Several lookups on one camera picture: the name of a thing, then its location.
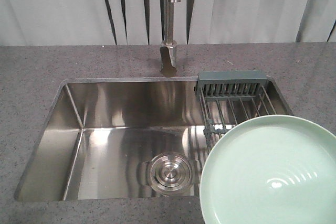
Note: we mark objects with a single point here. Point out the stainless steel faucet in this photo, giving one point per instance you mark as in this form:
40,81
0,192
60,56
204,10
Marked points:
168,48

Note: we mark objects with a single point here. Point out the grey-green sink drying rack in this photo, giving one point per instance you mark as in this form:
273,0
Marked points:
228,98

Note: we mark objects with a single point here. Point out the white pleated curtain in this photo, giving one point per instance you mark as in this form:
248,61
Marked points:
140,22

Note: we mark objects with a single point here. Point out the round steel sink drain cover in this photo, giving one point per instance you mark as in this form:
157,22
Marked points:
170,174

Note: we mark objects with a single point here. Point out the stainless steel sink basin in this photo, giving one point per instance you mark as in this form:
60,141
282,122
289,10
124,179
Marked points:
100,134

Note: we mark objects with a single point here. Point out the light green round plate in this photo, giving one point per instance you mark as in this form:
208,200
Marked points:
271,169

